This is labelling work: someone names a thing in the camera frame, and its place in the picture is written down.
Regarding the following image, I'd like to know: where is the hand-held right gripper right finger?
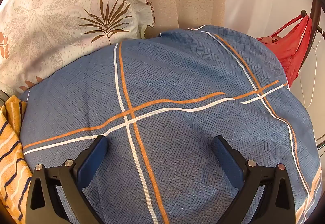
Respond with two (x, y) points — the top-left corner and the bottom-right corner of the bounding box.
(212, 135), (296, 224)

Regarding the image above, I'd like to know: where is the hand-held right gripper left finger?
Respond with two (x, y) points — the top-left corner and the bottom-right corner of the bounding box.
(25, 135), (109, 224)

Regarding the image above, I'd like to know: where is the yellow striped knit sweater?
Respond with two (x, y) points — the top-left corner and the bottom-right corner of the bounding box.
(0, 95), (33, 224)

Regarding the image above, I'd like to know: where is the blue checked bed sheet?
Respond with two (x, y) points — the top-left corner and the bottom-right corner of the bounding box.
(19, 25), (321, 224)

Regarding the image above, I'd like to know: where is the red plastic bag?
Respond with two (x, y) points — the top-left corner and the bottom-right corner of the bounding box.
(256, 15), (313, 85)

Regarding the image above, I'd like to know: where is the leaf print pillow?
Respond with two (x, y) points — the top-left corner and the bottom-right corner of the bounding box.
(0, 0), (156, 96)

